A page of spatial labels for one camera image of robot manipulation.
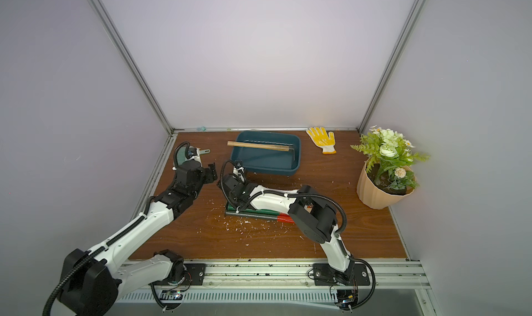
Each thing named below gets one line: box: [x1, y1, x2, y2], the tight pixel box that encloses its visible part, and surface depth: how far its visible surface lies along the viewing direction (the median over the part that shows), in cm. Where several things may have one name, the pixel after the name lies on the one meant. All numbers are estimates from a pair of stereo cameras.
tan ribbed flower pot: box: [356, 158, 417, 210], surface depth 81 cm
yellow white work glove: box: [306, 126, 337, 154], surface depth 120 cm
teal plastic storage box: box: [230, 130, 301, 177], surface depth 110 cm
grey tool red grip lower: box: [225, 211, 296, 224], surface depth 87 cm
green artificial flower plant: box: [349, 125, 431, 191], surface depth 76 cm
